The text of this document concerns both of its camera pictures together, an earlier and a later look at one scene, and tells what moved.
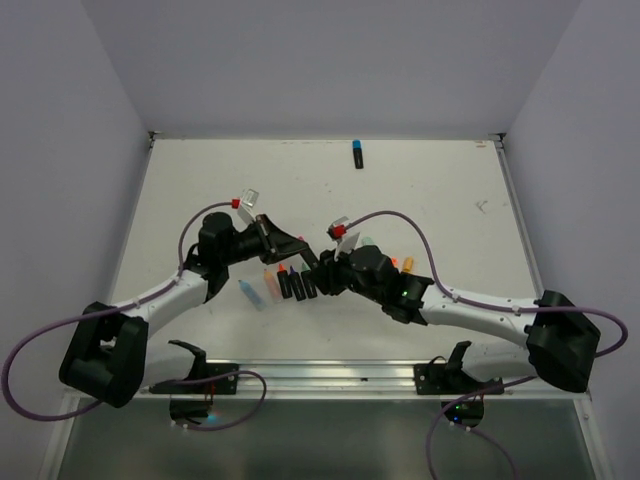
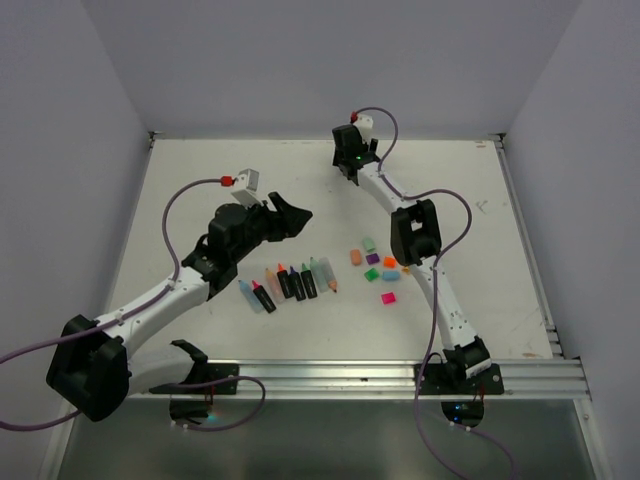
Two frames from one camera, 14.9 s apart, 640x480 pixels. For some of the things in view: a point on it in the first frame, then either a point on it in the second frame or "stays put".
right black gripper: [325, 274] to [371, 147]
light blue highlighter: [255, 299] stays put
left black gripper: [273, 241] to [286, 221]
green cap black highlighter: [308, 281] stays put
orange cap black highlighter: [284, 281] stays put
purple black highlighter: [297, 284] stays put
